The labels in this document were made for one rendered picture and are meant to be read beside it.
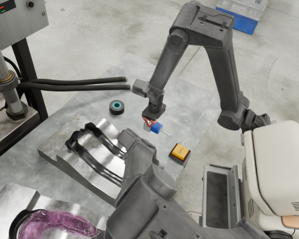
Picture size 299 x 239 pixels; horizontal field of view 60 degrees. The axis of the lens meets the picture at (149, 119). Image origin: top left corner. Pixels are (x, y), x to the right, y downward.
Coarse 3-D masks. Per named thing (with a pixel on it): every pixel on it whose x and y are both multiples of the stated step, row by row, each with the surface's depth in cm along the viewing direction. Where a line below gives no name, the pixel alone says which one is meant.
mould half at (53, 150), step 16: (64, 128) 121; (80, 128) 122; (112, 128) 117; (48, 144) 115; (64, 144) 115; (80, 144) 108; (96, 144) 111; (48, 160) 114; (64, 160) 103; (80, 160) 105; (112, 160) 111; (160, 160) 112; (80, 176) 105; (96, 176) 105; (96, 192) 106; (112, 192) 101
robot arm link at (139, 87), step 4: (136, 80) 103; (140, 80) 102; (136, 84) 102; (140, 84) 102; (144, 84) 101; (132, 88) 104; (136, 88) 103; (140, 88) 101; (144, 88) 101; (132, 92) 106; (136, 92) 104; (140, 92) 103; (144, 92) 102; (148, 92) 95; (152, 92) 94; (144, 96) 104; (148, 96) 97; (152, 96) 95; (156, 96) 96; (156, 100) 99
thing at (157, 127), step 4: (148, 120) 117; (144, 124) 117; (156, 124) 117; (160, 124) 118; (144, 128) 119; (148, 128) 117; (152, 128) 116; (156, 128) 116; (160, 128) 116; (156, 132) 117; (164, 132) 116
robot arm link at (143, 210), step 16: (144, 176) 35; (144, 192) 32; (128, 208) 32; (144, 208) 31; (160, 208) 31; (176, 208) 32; (112, 224) 32; (128, 224) 31; (144, 224) 31; (160, 224) 30; (176, 224) 30; (192, 224) 31; (240, 224) 59
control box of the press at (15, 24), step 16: (0, 0) 106; (16, 0) 112; (32, 0) 119; (0, 16) 109; (16, 16) 116; (32, 16) 123; (0, 32) 113; (16, 32) 120; (32, 32) 128; (0, 48) 117; (16, 48) 132; (32, 64) 144; (32, 96) 159
